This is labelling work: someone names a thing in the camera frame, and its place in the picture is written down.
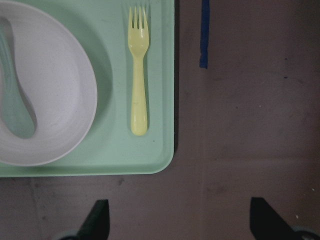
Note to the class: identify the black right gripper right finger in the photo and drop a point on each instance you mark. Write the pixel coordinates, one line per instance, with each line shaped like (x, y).
(266, 224)

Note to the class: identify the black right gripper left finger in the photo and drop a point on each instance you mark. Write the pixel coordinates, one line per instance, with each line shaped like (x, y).
(97, 224)

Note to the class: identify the teal plastic spoon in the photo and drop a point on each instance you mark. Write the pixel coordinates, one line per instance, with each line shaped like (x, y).
(17, 111)

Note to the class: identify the beige round plate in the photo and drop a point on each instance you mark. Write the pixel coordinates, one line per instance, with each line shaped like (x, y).
(59, 81)

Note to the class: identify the yellow plastic fork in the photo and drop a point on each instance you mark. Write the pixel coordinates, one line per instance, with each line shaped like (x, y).
(138, 45)

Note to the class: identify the light green tray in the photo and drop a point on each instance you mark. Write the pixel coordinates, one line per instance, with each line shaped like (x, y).
(110, 147)

